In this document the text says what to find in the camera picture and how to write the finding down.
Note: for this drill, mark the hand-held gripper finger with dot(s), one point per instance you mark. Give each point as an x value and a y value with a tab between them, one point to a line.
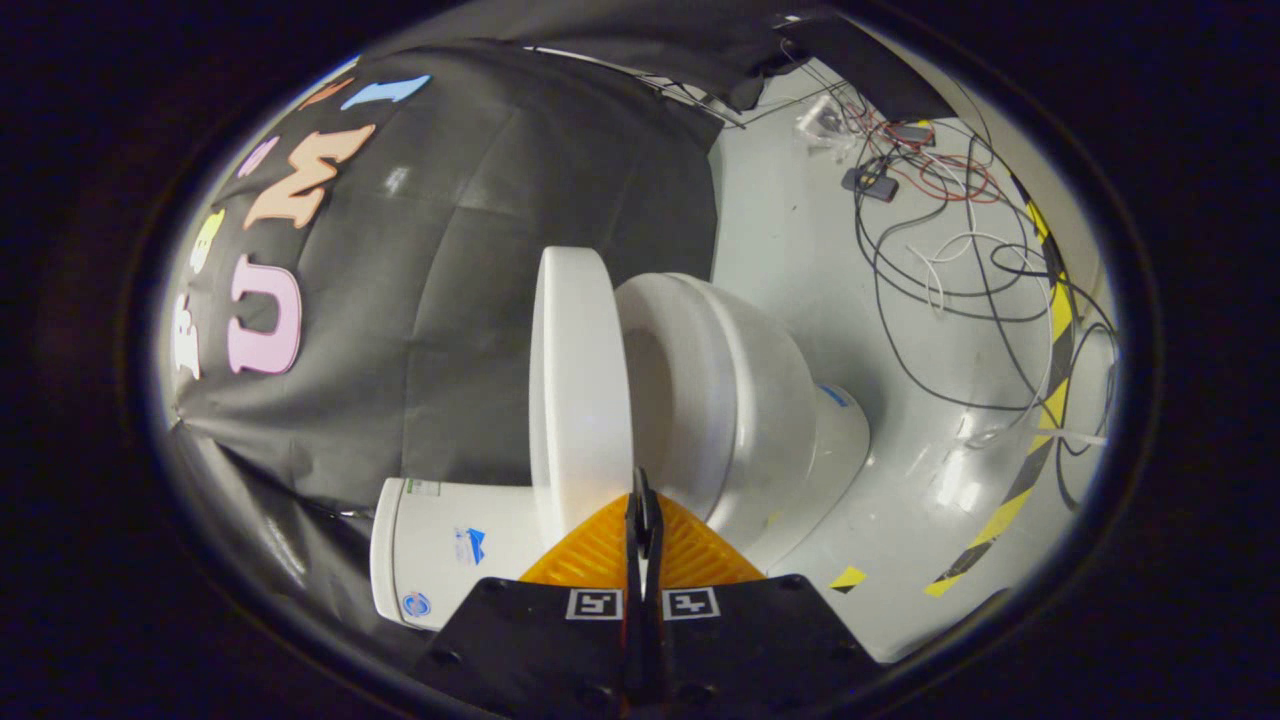
635	600
655	640

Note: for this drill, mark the white ceramic toilet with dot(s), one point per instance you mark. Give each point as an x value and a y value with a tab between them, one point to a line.
440	545

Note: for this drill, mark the clear plastic bag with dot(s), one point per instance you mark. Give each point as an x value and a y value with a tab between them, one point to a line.
822	118

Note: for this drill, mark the black backdrop cloth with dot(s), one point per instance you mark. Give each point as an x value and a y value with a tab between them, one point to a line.
450	260

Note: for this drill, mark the white toilet lid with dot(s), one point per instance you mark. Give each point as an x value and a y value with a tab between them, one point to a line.
580	390

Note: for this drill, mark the white toilet seat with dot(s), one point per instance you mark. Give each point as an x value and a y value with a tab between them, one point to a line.
665	292

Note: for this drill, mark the small black adapter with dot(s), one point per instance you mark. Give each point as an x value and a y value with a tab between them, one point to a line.
870	183

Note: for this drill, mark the yellow black hazard tape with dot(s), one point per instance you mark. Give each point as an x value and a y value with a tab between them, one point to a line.
1040	430

